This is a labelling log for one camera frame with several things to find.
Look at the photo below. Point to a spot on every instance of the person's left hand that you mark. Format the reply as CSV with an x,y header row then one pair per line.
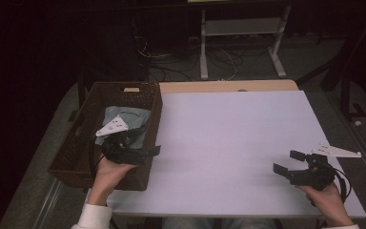
x,y
108,181

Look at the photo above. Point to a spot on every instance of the light blue denim shorts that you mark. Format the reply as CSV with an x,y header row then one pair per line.
x,y
136,117

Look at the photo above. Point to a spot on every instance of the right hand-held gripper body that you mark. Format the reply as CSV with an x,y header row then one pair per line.
x,y
314,175

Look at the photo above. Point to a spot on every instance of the brown woven basket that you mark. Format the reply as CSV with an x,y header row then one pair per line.
x,y
76,152

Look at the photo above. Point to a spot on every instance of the person's right hand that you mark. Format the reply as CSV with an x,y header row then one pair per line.
x,y
327,203

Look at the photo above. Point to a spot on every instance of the small white round object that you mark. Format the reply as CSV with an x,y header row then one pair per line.
x,y
357,123

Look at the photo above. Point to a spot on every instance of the white board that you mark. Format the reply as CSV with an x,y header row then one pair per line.
x,y
219,152

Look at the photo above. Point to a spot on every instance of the white metal stand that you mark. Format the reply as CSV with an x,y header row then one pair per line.
x,y
241,27

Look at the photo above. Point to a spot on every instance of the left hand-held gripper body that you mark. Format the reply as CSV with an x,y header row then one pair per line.
x,y
120,154

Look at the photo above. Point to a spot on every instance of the black metal stand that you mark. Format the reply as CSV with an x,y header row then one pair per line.
x,y
346,79

